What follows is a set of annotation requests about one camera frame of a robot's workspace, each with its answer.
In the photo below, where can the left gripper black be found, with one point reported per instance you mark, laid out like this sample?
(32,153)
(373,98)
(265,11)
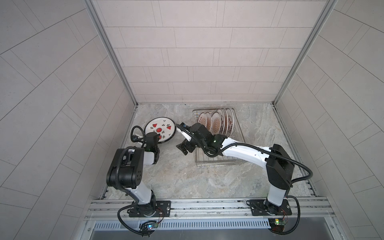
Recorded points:
(154,149)

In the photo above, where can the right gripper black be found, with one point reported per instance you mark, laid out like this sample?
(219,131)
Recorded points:
(187,144)

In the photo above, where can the watermelon pattern plate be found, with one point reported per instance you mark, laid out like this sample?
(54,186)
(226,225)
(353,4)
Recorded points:
(164,127)

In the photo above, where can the red characters white plate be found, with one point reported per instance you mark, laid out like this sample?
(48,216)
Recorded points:
(230,127)

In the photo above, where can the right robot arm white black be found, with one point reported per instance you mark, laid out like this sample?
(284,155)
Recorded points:
(282,171)

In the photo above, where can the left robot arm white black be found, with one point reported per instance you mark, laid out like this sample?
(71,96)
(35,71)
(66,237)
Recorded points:
(126,172)

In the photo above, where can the sunburst plate front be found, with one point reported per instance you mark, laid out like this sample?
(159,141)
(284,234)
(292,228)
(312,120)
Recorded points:
(202,119)

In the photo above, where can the sunburst plate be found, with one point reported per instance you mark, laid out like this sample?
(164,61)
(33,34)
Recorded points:
(216,123)
(202,119)

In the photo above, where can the red rimmed plate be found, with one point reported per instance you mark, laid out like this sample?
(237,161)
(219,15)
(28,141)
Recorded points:
(208,121)
(225,122)

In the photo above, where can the left circuit board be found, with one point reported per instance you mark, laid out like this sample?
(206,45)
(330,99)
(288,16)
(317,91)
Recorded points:
(149,226)

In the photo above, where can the circuit board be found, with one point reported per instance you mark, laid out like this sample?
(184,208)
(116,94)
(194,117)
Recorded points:
(149,226)
(277,225)

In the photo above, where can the ventilation grille strip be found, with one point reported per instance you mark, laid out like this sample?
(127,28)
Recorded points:
(193,224)

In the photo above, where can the right circuit board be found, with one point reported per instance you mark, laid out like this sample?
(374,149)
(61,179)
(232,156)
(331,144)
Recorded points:
(277,225)

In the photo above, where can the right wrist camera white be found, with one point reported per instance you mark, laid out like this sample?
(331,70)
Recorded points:
(184,130)

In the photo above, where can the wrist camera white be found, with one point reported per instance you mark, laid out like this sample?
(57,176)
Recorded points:
(137,139)
(184,130)

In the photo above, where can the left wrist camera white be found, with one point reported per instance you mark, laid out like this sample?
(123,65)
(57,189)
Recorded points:
(137,139)

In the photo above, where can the wire dish rack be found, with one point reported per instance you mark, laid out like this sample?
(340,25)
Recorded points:
(202,160)

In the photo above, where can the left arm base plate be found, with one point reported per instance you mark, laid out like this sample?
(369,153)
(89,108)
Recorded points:
(151,210)

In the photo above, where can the aluminium mounting rail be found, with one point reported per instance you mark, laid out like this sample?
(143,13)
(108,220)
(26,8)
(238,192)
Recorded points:
(306,207)

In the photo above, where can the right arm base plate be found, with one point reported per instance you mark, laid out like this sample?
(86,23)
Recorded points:
(265,208)

